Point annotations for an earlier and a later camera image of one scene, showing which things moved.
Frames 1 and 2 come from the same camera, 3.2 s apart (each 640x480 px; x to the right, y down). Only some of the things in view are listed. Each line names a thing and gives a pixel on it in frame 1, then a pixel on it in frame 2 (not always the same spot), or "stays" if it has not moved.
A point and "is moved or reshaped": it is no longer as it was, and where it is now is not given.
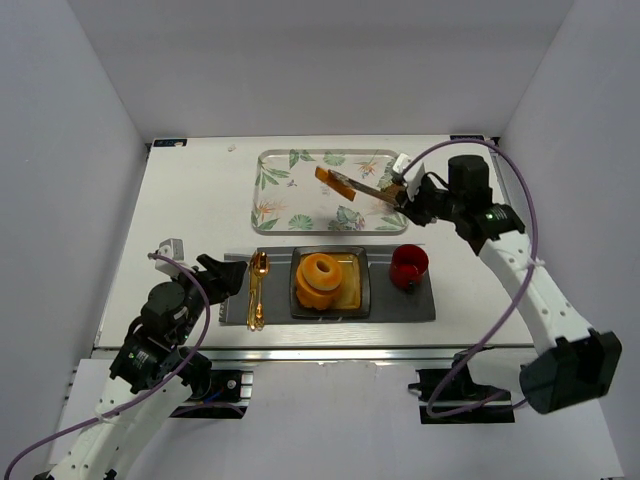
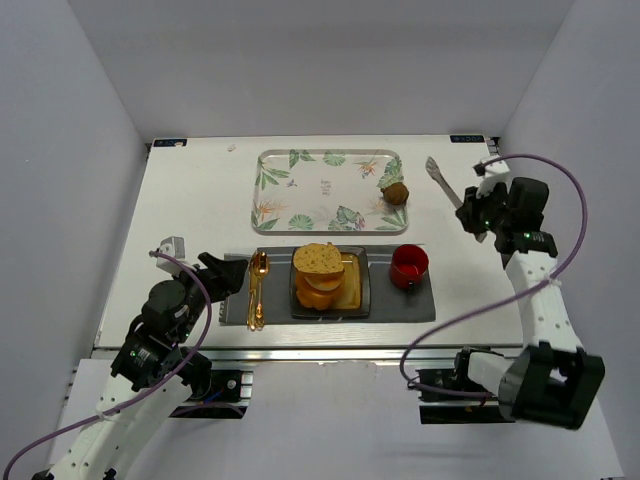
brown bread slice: x=336 y=186 to x=323 y=257
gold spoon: x=261 y=267 stays
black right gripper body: x=414 y=197 to x=473 y=214
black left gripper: x=211 y=279 stays
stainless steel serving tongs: x=389 y=194 is moved or reshaped
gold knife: x=252 y=301 stays
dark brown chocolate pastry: x=391 y=192 stays
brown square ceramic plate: x=352 y=298 stays
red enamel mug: x=409 y=263 stays
